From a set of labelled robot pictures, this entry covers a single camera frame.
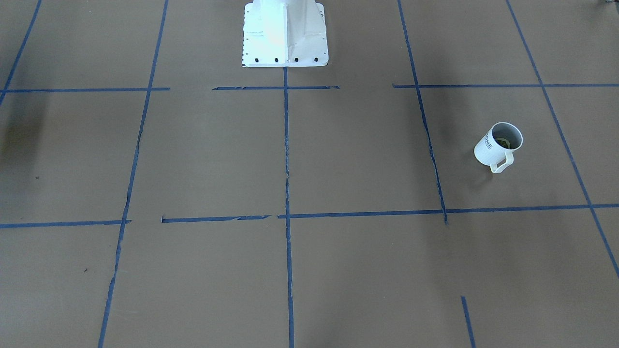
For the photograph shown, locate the white mug with handle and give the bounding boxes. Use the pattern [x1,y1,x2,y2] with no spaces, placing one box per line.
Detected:
[474,122,524,174]

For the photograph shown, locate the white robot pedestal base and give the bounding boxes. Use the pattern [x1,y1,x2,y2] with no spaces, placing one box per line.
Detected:
[242,0,329,68]

